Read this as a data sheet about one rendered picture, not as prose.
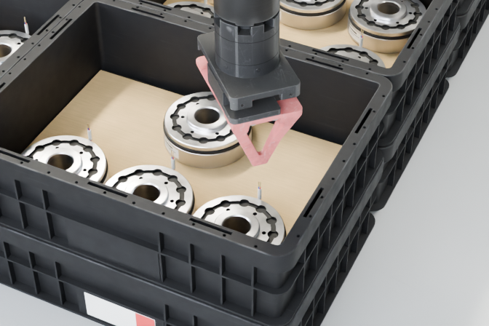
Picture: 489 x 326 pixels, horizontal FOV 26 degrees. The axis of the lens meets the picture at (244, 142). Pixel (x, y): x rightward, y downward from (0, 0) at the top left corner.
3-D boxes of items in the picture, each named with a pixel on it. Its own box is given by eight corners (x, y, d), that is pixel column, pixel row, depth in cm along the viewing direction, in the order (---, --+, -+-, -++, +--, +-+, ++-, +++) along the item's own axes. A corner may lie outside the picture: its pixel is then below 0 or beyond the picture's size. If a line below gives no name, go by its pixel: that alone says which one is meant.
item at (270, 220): (300, 217, 112) (300, 213, 112) (258, 282, 106) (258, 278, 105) (216, 187, 116) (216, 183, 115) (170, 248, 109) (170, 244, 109)
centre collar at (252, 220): (268, 222, 111) (268, 217, 111) (247, 253, 108) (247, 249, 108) (226, 207, 113) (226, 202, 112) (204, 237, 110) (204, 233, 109)
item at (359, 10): (436, 4, 142) (436, 1, 141) (410, 44, 135) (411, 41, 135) (366, -15, 145) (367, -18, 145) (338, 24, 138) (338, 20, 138)
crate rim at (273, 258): (395, 96, 120) (397, 79, 118) (287, 279, 99) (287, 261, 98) (93, 7, 133) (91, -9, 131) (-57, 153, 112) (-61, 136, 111)
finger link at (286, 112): (232, 188, 96) (231, 107, 90) (208, 140, 101) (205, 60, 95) (302, 171, 98) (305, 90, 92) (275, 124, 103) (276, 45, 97)
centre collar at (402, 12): (412, 6, 141) (412, 2, 140) (399, 25, 137) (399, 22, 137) (377, -3, 142) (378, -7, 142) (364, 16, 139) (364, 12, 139)
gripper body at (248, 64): (231, 116, 91) (229, 46, 86) (196, 51, 99) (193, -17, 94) (301, 100, 93) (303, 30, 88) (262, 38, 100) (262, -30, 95)
